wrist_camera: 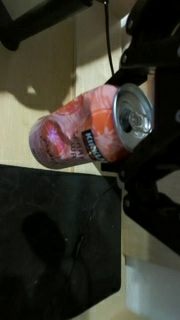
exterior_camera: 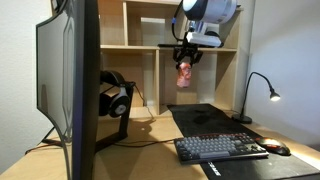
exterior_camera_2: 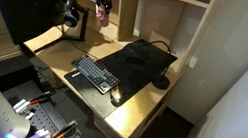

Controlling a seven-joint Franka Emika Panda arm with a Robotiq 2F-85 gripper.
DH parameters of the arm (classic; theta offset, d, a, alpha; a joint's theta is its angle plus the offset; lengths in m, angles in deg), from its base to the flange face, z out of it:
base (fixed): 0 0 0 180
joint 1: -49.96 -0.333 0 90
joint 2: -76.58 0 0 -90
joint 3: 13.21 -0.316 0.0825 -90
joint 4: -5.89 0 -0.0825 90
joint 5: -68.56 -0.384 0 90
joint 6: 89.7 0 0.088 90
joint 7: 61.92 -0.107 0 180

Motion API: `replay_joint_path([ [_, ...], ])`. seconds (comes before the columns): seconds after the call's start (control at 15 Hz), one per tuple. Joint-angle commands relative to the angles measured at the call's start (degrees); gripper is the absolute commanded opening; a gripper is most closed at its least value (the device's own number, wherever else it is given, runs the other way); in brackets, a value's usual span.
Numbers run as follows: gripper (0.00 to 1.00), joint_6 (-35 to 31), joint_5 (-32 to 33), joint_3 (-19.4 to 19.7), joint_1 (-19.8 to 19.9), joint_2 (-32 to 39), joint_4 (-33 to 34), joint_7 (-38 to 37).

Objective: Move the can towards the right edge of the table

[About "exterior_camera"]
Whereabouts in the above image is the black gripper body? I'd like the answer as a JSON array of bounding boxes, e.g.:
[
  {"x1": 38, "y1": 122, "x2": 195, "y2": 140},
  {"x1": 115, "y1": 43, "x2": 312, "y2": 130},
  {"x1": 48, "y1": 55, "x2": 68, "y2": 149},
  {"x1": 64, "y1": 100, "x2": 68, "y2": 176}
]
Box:
[{"x1": 180, "y1": 45, "x2": 201, "y2": 57}]

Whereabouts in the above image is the orange red soda can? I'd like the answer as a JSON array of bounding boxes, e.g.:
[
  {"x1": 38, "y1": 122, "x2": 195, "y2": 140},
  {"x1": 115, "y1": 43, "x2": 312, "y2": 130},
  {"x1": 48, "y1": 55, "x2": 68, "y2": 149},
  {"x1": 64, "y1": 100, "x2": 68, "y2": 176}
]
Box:
[{"x1": 176, "y1": 61, "x2": 193, "y2": 89}]

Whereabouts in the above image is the black flat shelf item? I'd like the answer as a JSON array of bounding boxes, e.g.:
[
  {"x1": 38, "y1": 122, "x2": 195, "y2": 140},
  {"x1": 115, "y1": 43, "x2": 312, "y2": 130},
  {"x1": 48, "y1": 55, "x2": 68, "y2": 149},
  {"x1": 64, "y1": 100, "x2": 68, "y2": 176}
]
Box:
[{"x1": 157, "y1": 42, "x2": 188, "y2": 48}]

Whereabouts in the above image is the black desk mat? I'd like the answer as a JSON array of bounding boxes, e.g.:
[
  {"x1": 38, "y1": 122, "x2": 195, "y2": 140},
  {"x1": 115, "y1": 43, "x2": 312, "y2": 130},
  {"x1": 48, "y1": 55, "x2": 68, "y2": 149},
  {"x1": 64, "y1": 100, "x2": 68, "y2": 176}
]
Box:
[{"x1": 166, "y1": 103, "x2": 320, "y2": 180}]

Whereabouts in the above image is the black gooseneck desk lamp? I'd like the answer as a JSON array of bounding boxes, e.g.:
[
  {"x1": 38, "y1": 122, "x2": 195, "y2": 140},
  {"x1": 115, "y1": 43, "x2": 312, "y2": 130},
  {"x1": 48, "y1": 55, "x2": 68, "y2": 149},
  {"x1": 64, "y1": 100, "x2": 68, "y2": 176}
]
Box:
[{"x1": 231, "y1": 71, "x2": 282, "y2": 125}]

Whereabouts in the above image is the grey black mechanical keyboard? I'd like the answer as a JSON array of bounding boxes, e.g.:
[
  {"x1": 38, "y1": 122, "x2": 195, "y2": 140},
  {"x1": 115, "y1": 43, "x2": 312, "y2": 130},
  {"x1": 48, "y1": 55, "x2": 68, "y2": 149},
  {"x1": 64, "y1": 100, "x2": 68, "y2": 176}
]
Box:
[{"x1": 173, "y1": 132, "x2": 270, "y2": 165}]

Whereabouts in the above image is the black curved computer monitor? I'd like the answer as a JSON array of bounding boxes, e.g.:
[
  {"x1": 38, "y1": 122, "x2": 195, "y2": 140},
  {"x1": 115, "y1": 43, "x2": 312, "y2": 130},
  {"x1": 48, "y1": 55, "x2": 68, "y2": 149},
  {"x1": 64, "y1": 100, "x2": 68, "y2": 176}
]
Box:
[{"x1": 35, "y1": 0, "x2": 102, "y2": 180}]

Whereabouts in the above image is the black orange computer mouse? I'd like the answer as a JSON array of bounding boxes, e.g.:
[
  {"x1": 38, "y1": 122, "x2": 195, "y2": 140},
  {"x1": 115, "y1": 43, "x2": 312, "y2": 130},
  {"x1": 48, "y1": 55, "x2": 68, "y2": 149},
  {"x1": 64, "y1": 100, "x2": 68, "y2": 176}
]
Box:
[{"x1": 254, "y1": 136, "x2": 292, "y2": 157}]

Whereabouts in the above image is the black monitor stand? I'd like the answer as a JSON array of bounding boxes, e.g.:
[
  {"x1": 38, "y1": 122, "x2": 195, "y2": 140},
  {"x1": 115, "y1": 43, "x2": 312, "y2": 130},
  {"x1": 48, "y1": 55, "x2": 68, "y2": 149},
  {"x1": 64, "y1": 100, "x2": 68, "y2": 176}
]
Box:
[{"x1": 39, "y1": 125, "x2": 65, "y2": 148}]

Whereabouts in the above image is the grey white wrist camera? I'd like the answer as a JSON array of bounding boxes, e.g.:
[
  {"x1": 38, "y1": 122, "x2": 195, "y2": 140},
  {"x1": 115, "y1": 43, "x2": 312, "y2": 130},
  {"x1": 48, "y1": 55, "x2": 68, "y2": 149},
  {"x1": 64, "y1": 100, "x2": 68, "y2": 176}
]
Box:
[{"x1": 185, "y1": 31, "x2": 223, "y2": 48}]

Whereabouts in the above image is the black robot cable blue tape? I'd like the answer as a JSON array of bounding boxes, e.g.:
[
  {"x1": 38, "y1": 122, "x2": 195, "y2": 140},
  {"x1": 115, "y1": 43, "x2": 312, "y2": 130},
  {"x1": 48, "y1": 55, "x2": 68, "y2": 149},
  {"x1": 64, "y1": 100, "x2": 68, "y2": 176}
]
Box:
[{"x1": 171, "y1": 0, "x2": 185, "y2": 44}]

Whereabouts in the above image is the black headphone cable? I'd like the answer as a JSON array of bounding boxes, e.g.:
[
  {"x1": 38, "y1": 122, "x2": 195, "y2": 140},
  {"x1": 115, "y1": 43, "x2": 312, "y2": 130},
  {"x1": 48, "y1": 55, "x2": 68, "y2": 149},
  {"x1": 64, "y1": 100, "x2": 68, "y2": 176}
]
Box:
[{"x1": 133, "y1": 83, "x2": 157, "y2": 122}]

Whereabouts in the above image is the black keyboard cable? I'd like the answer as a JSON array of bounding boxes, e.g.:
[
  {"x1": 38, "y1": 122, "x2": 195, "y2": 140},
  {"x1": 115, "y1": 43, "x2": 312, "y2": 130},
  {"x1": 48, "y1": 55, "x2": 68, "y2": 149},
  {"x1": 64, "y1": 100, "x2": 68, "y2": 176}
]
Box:
[{"x1": 112, "y1": 138, "x2": 178, "y2": 148}]

